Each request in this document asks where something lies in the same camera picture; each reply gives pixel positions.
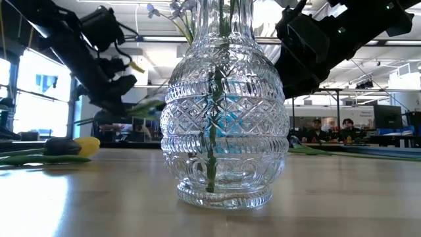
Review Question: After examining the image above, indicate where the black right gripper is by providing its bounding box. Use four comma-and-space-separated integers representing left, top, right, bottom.
274, 0, 332, 99

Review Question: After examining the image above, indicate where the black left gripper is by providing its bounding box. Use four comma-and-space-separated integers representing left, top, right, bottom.
90, 56, 138, 115

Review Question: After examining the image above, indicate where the white artificial flower spray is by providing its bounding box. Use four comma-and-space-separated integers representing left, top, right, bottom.
146, 0, 200, 45

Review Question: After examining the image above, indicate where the blue artificial flower spray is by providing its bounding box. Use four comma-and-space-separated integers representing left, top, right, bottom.
203, 0, 231, 194

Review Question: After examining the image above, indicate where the clear cut-glass vase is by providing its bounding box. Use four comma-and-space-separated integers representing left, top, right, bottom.
160, 0, 291, 210

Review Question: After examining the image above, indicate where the yellow label tag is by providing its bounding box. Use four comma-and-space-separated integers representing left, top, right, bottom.
129, 61, 146, 74

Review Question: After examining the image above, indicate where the large bright window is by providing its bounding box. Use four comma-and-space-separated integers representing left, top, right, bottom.
0, 48, 74, 138

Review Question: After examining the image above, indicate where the black computer monitor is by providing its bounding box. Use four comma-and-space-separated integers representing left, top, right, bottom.
373, 104, 404, 130

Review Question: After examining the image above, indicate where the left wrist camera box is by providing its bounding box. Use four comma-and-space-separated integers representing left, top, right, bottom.
80, 5, 126, 53

